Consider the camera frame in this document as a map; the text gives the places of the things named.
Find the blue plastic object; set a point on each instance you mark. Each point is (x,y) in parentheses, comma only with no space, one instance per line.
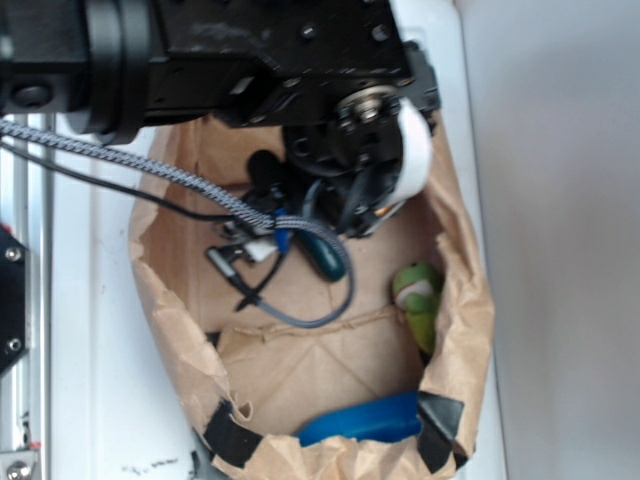
(386,420)

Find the aluminium extrusion rail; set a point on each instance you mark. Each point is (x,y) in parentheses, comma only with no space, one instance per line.
(26,193)

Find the green plush frog toy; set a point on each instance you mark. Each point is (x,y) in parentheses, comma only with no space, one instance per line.
(416,291)

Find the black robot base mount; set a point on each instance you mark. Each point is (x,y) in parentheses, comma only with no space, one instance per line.
(13,292)

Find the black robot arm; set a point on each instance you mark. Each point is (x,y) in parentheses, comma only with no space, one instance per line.
(335,76)

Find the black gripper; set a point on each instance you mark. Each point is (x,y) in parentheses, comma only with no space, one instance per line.
(360,167)

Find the black tape piece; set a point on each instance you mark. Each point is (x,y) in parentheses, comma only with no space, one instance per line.
(441,418)
(227,439)

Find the brown paper bag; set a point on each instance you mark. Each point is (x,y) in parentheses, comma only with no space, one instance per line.
(279,377)

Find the dark green plastic pickle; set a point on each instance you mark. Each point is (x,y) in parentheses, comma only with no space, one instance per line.
(322,257)

